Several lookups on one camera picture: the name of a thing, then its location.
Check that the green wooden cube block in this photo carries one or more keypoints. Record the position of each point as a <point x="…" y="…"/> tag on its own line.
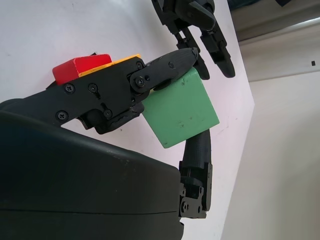
<point x="180" y="110"/>

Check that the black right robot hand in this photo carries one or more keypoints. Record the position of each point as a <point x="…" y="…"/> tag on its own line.
<point x="75" y="180"/>

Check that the red wooden cube block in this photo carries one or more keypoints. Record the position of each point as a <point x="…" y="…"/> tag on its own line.
<point x="75" y="67"/>

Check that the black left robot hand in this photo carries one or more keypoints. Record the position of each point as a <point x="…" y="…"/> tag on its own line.
<point x="190" y="12"/>

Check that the black tape strip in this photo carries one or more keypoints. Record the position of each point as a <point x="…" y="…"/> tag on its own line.
<point x="93" y="53"/>

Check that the yellow wooden cube block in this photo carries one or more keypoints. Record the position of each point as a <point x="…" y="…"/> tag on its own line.
<point x="125" y="59"/>

